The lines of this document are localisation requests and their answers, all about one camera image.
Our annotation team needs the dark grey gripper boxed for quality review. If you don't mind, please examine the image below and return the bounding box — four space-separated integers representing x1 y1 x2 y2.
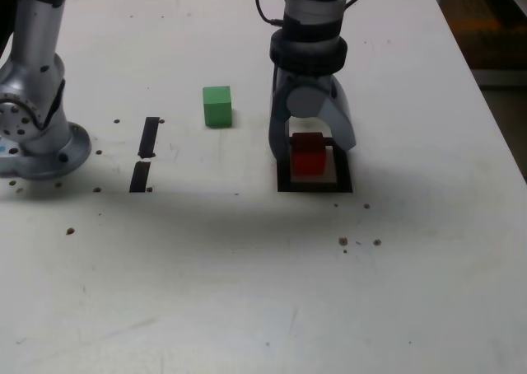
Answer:
268 67 357 161

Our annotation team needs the red cube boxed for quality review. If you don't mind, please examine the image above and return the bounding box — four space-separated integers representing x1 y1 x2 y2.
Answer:
291 131 328 175

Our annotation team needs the green cube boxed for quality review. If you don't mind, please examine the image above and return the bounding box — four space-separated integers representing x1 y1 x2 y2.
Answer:
202 86 234 129

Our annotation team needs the black tape square outline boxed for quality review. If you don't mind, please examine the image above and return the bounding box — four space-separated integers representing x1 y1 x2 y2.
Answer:
276 136 355 194

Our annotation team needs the black tape strip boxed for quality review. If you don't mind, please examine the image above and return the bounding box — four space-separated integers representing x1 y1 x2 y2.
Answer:
128 116 161 194

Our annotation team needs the brown background shelf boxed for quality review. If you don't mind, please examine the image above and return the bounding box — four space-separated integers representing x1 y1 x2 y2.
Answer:
426 0 527 87

